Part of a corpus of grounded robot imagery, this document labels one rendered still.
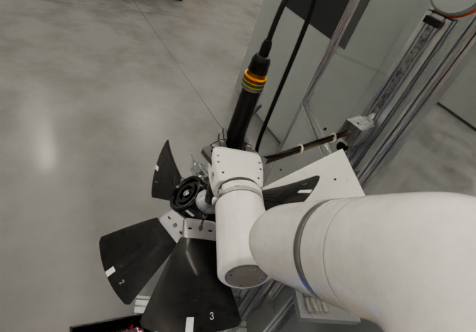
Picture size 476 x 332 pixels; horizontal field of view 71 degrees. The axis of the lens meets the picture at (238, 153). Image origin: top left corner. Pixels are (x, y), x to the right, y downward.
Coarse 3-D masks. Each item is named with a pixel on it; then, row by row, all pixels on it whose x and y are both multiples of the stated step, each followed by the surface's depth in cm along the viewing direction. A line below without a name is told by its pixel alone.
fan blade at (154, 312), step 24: (192, 240) 88; (168, 264) 83; (192, 264) 83; (216, 264) 85; (168, 288) 79; (192, 288) 79; (216, 288) 80; (144, 312) 76; (168, 312) 76; (192, 312) 76; (216, 312) 76
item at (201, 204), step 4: (200, 192) 85; (204, 192) 85; (200, 196) 84; (204, 196) 84; (196, 200) 83; (200, 200) 83; (204, 200) 83; (196, 204) 83; (200, 204) 82; (204, 204) 82; (200, 208) 82; (204, 208) 81; (208, 208) 81; (212, 208) 82; (208, 212) 81; (212, 212) 82
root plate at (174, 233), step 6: (162, 216) 99; (174, 216) 99; (180, 216) 99; (162, 222) 99; (168, 222) 99; (174, 222) 99; (180, 222) 99; (168, 228) 99; (174, 228) 99; (180, 228) 99; (174, 234) 99; (180, 234) 99; (174, 240) 99
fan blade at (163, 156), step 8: (168, 144) 120; (168, 152) 118; (160, 160) 123; (168, 160) 117; (160, 168) 122; (168, 168) 115; (176, 168) 109; (160, 176) 121; (168, 176) 115; (176, 176) 109; (152, 184) 126; (160, 184) 121; (168, 184) 116; (176, 184) 110; (152, 192) 126; (160, 192) 121; (168, 192) 116
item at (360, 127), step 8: (352, 120) 115; (360, 120) 117; (368, 120) 118; (344, 128) 116; (352, 128) 114; (360, 128) 112; (368, 128) 114; (352, 136) 115; (360, 136) 114; (352, 144) 115
